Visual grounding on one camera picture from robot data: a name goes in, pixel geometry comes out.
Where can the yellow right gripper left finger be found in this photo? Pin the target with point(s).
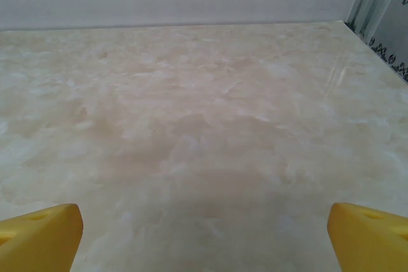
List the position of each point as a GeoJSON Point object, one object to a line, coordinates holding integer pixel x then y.
{"type": "Point", "coordinates": [38, 240]}

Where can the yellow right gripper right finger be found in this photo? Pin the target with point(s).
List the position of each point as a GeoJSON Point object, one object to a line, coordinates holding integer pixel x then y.
{"type": "Point", "coordinates": [369, 243]}

